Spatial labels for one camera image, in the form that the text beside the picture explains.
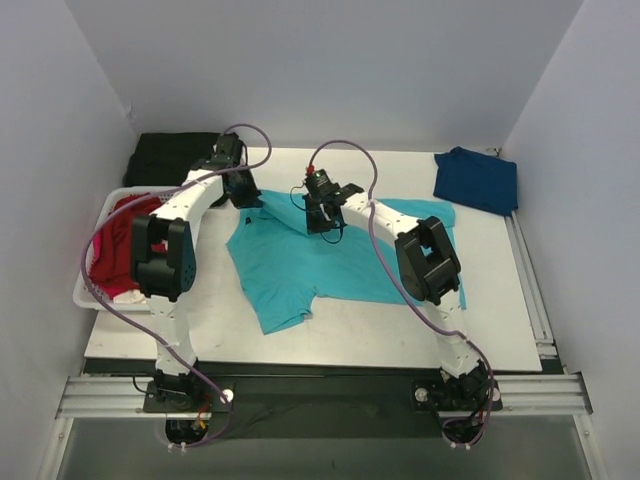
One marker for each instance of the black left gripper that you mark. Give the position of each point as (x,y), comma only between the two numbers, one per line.
(245,190)

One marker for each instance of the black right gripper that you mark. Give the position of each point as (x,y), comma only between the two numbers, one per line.
(318,218)

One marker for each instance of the turquoise t-shirt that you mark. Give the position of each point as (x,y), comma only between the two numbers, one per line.
(282,268)

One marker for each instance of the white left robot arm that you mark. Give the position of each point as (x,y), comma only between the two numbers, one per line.
(163,257)

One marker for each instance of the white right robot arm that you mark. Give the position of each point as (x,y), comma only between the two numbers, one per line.
(417,255)

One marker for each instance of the black folded t-shirt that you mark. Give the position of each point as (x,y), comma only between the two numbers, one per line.
(165,159)

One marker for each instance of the folded navy blue t-shirt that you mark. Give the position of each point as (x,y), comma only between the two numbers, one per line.
(477,181)

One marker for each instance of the pink garment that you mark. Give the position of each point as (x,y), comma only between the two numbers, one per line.
(101,268)

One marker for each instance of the red t-shirt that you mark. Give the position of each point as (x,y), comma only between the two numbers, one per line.
(118,235)

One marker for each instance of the white t-shirt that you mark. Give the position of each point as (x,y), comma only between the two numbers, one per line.
(130,297)

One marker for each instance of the white plastic laundry basket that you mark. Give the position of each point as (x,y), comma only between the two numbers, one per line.
(86,294)

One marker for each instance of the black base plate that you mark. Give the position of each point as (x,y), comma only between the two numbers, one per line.
(461,414)

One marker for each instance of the aluminium frame rail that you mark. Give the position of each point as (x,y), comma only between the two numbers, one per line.
(119,398)

